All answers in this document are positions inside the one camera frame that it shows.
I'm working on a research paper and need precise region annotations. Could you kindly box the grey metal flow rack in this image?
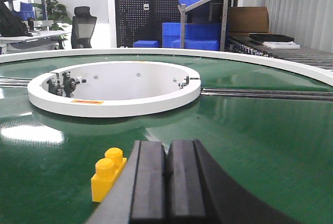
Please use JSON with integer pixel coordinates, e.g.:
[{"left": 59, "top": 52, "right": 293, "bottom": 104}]
[{"left": 177, "top": 0, "right": 230, "bottom": 51}]

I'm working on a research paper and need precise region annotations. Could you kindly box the black perforated panel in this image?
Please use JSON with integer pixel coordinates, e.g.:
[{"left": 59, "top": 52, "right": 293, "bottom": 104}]
[{"left": 115, "top": 0, "right": 180, "bottom": 47}]

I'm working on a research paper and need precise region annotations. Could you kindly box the roller conveyor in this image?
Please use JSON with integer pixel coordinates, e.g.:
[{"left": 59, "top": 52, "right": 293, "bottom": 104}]
[{"left": 228, "top": 36, "right": 332, "bottom": 71}]

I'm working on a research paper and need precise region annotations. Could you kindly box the black backpack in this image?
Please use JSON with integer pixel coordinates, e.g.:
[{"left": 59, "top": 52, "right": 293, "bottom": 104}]
[{"left": 1, "top": 1, "right": 32, "bottom": 37}]

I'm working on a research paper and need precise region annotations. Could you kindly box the white tray on conveyor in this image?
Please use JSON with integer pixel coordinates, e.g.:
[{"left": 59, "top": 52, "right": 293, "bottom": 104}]
[{"left": 263, "top": 42, "right": 301, "bottom": 49}]

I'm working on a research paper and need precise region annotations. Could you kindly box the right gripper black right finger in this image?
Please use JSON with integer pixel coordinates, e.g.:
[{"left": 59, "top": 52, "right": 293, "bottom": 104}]
[{"left": 166, "top": 140, "right": 297, "bottom": 223}]

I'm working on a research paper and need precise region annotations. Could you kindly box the blue bin stack under rack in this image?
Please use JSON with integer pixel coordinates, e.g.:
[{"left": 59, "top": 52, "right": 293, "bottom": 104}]
[{"left": 162, "top": 22, "right": 221, "bottom": 51}]

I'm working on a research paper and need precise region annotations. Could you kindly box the white folding desk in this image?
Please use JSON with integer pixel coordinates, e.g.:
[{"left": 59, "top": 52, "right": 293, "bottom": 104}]
[{"left": 1, "top": 30, "right": 70, "bottom": 55}]

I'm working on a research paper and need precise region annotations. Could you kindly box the yellow toy brick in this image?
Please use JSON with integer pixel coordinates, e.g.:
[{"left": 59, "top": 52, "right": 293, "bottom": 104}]
[{"left": 91, "top": 147, "right": 127, "bottom": 203}]

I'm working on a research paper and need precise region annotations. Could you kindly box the black mesh office chair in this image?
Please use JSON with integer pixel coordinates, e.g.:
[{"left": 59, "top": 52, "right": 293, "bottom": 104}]
[{"left": 71, "top": 6, "right": 97, "bottom": 49}]

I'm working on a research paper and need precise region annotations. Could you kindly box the brown cardboard box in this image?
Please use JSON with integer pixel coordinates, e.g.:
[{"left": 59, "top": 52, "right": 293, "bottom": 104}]
[{"left": 226, "top": 7, "right": 270, "bottom": 36}]

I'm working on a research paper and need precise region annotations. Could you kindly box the white outer turntable rim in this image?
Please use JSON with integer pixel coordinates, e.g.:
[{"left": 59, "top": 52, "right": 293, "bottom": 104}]
[{"left": 1, "top": 48, "right": 332, "bottom": 86}]

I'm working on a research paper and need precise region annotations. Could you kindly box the black tray on conveyor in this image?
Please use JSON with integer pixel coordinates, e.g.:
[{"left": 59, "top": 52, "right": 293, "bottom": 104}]
[{"left": 249, "top": 33, "right": 294, "bottom": 42}]

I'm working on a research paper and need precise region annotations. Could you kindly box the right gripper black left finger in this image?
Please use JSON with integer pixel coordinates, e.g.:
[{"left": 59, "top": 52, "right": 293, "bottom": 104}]
[{"left": 87, "top": 140, "right": 166, "bottom": 223}]

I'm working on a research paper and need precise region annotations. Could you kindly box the white inner ring guard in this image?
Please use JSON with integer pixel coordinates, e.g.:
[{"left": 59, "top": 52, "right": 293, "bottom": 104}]
[{"left": 28, "top": 61, "right": 201, "bottom": 118}]

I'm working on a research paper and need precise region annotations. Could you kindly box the small blue bin on floor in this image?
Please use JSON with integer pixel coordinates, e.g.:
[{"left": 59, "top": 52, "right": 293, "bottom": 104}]
[{"left": 133, "top": 40, "right": 159, "bottom": 48}]

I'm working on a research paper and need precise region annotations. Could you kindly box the green potted plant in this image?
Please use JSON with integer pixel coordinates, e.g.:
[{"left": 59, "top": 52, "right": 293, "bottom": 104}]
[{"left": 32, "top": 0, "right": 72, "bottom": 49}]

